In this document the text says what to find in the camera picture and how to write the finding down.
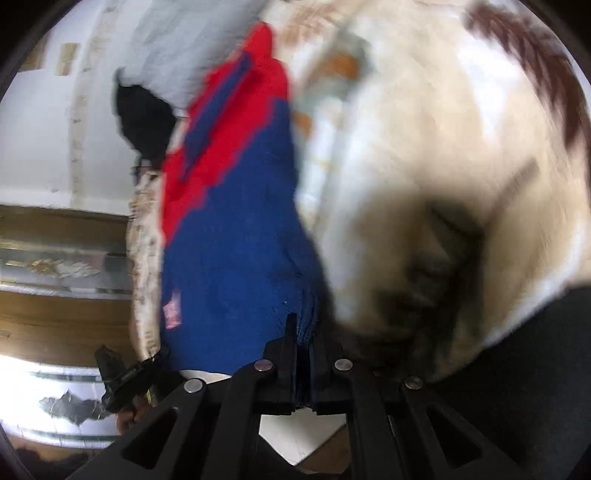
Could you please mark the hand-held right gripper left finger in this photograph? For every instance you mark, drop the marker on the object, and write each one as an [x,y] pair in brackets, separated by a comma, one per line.
[292,369]

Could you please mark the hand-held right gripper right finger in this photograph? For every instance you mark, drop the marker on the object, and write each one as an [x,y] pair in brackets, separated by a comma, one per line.
[315,374]

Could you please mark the red and blue knit sweater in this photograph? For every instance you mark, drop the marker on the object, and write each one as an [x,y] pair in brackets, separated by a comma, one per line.
[231,230]

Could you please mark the person's left hand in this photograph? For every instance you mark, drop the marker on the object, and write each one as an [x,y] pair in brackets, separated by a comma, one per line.
[134,417]

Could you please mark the wooden cabinet with mirror panels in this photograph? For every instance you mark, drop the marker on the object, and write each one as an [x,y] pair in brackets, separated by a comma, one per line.
[60,314]

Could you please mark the beige leaf print blanket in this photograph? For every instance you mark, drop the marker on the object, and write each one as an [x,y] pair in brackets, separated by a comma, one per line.
[415,161]

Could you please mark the black cloth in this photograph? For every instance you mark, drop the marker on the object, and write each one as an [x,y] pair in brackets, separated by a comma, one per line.
[147,122]

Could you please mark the grey quilted pillow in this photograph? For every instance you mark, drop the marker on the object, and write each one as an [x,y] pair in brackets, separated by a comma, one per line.
[184,50]

